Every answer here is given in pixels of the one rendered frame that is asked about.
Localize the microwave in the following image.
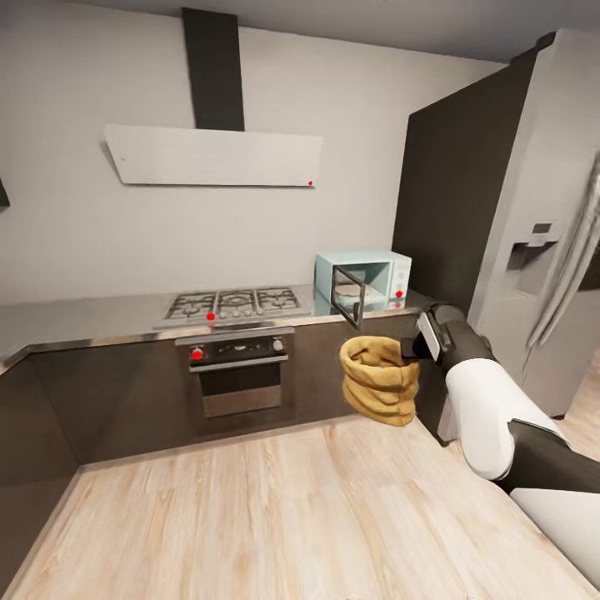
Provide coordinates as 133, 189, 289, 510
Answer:
316, 249, 411, 331

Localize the popcorn bag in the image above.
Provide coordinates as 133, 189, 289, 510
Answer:
340, 336, 420, 427

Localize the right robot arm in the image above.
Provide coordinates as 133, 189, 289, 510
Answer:
399, 302, 600, 592

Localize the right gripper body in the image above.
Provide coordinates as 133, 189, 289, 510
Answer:
399, 332, 434, 361

